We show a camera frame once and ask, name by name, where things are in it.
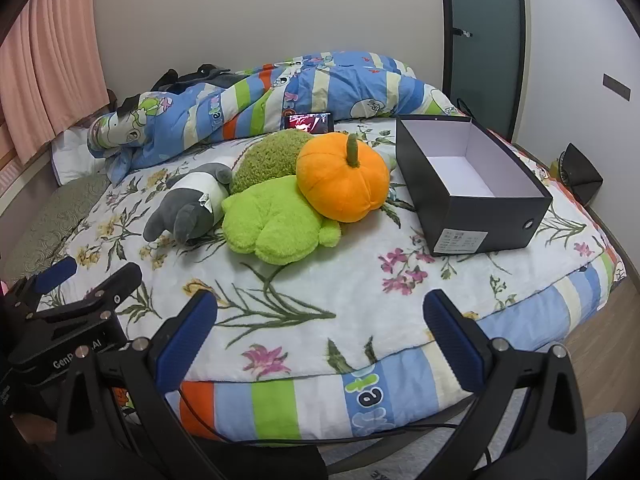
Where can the dark green fuzzy plush toy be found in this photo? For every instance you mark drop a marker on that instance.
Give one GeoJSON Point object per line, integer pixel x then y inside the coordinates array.
{"type": "Point", "coordinates": [267, 155]}

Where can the black clothing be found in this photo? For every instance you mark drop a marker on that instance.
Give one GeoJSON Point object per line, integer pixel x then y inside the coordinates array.
{"type": "Point", "coordinates": [175, 80]}

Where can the dark wall plate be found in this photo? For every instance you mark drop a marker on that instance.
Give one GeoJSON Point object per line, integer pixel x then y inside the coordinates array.
{"type": "Point", "coordinates": [616, 87]}

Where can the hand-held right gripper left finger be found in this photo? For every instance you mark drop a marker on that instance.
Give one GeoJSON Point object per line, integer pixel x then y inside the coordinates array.
{"type": "Point", "coordinates": [187, 341]}

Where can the white floral blanket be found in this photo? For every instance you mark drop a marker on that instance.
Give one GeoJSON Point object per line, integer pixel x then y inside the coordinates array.
{"type": "Point", "coordinates": [350, 280]}

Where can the frosted glass door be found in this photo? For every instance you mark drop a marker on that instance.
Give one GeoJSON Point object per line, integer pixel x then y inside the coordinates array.
{"type": "Point", "coordinates": [480, 35]}

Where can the orange pumpkin plush toy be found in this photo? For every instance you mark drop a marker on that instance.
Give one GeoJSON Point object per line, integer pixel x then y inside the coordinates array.
{"type": "Point", "coordinates": [340, 180]}

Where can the pink curtain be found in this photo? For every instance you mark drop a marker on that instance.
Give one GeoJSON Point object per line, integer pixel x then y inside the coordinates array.
{"type": "Point", "coordinates": [50, 60]}

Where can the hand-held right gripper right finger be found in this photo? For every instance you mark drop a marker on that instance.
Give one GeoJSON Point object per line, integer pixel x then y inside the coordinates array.
{"type": "Point", "coordinates": [450, 341]}

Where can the black smartphone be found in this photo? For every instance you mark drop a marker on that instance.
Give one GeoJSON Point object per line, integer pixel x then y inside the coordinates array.
{"type": "Point", "coordinates": [309, 123]}

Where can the black angular object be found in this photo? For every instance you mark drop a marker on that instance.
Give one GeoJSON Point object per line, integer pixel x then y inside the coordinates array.
{"type": "Point", "coordinates": [582, 175]}

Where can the grey and white plush toy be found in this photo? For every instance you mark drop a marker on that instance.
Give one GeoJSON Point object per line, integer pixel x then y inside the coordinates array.
{"type": "Point", "coordinates": [192, 200]}

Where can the light green plush toy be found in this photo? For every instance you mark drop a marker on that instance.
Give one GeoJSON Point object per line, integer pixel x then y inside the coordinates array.
{"type": "Point", "coordinates": [275, 220]}

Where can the black cardboard box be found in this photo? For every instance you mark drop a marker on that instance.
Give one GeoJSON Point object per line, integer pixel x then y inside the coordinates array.
{"type": "Point", "coordinates": [480, 215]}

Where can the grey-green patterned cushion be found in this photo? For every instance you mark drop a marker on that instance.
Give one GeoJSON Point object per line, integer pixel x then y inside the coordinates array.
{"type": "Point", "coordinates": [55, 220]}

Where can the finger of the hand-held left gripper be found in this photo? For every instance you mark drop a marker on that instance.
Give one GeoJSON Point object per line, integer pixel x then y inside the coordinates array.
{"type": "Point", "coordinates": [122, 279]}
{"type": "Point", "coordinates": [55, 275]}

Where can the striped cartoon quilt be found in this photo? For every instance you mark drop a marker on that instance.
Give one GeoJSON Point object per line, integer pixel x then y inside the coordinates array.
{"type": "Point", "coordinates": [320, 85]}

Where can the white pillow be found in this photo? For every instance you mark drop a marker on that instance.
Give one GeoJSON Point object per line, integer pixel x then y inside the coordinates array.
{"type": "Point", "coordinates": [70, 156]}

